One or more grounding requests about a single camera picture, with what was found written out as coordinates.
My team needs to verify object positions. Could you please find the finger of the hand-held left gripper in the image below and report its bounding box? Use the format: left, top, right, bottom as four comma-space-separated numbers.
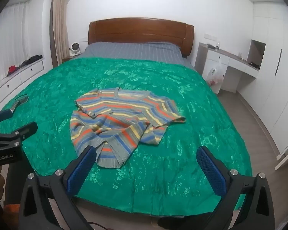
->
0, 122, 38, 152
0, 109, 12, 126

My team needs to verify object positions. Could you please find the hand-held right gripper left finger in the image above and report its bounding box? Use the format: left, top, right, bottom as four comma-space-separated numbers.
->
19, 146, 97, 230

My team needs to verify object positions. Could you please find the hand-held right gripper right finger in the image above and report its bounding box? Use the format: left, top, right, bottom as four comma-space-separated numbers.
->
196, 146, 275, 230

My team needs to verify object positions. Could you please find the striped knit sweater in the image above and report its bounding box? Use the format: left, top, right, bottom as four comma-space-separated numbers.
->
70, 89, 186, 168

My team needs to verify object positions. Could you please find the dark clothes pile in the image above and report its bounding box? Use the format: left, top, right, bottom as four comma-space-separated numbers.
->
20, 55, 43, 66

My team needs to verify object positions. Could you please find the green floral bedspread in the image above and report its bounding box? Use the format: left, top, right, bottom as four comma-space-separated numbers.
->
0, 56, 252, 217

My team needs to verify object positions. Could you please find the red cloth item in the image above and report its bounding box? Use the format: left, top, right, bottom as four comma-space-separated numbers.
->
7, 65, 20, 76

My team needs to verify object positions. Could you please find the white window seat cabinet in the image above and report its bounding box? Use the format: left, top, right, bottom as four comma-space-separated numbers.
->
0, 57, 45, 106

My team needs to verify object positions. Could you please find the white sheer curtain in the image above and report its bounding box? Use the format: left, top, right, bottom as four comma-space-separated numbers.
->
0, 1, 30, 87

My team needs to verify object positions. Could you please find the white plastic bag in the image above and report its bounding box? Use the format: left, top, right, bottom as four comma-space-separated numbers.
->
206, 61, 224, 87

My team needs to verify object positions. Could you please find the small white fan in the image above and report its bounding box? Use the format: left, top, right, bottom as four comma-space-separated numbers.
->
69, 43, 81, 57

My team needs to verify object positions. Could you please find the white desk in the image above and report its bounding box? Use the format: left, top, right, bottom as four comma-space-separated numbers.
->
194, 42, 260, 94

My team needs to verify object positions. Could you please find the beige curtain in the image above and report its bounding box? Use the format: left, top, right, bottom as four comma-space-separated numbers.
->
50, 0, 71, 69

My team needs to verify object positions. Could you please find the white wardrobe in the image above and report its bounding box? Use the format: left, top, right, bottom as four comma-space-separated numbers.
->
234, 0, 288, 170

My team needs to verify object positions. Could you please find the grey striped bed sheet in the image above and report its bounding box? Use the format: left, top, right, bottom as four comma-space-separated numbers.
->
83, 42, 192, 67

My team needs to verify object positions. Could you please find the wooden bed headboard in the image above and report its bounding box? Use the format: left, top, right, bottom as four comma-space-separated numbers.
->
88, 17, 195, 58

